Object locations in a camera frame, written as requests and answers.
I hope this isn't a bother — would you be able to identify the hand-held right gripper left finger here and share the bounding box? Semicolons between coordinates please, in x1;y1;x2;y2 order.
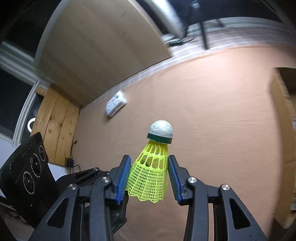
29;155;132;241

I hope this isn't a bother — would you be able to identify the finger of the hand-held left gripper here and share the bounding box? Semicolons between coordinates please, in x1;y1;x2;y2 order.
109;197;129;234
55;167;109;189

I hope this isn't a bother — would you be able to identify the yellow plastic shuttlecock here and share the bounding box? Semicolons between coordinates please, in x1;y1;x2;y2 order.
126;119;174;204

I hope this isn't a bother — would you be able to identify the patterned tissue pack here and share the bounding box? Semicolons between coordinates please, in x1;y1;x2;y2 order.
105;91;128;117

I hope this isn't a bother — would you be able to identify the large light wooden board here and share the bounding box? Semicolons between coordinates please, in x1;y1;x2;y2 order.
35;0;173;106

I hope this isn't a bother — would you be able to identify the pine plank panel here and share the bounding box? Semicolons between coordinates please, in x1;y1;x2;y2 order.
30;83;80;164

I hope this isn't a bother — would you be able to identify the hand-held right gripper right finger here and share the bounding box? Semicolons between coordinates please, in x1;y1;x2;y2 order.
168;155;270;241

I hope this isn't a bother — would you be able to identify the cardboard box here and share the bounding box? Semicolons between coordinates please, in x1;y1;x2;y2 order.
270;67;296;234

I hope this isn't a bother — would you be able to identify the black cable with loose plug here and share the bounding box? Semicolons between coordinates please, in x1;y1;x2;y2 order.
69;140;78;159

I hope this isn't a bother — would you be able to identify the white window frame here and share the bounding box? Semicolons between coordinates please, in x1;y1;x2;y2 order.
141;0;185;40
0;46;53;144

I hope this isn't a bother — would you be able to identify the white plaid cloth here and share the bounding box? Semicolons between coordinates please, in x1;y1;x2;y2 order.
81;20;296;112

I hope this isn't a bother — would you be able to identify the black tripod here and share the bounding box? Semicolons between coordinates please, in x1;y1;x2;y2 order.
176;0;222;49

